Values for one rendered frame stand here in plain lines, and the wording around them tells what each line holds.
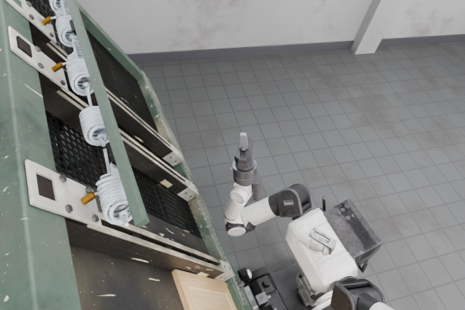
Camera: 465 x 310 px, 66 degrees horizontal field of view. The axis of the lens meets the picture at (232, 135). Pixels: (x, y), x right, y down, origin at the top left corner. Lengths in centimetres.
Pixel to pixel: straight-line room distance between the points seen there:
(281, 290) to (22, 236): 207
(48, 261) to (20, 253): 4
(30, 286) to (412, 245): 301
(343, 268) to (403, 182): 236
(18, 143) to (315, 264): 103
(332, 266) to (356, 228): 17
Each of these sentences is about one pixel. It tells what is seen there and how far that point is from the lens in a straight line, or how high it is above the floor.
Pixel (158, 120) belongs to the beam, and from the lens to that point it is 224.
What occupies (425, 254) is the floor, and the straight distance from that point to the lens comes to 338.
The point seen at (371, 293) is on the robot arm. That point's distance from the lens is 142.
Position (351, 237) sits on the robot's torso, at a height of 139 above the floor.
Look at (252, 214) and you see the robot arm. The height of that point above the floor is 121.
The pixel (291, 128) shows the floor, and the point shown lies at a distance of 360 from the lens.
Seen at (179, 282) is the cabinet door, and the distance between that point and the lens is 130.
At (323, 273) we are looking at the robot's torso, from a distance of 139.
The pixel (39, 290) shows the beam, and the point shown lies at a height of 196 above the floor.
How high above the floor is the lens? 255
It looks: 49 degrees down
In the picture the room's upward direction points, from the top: 12 degrees clockwise
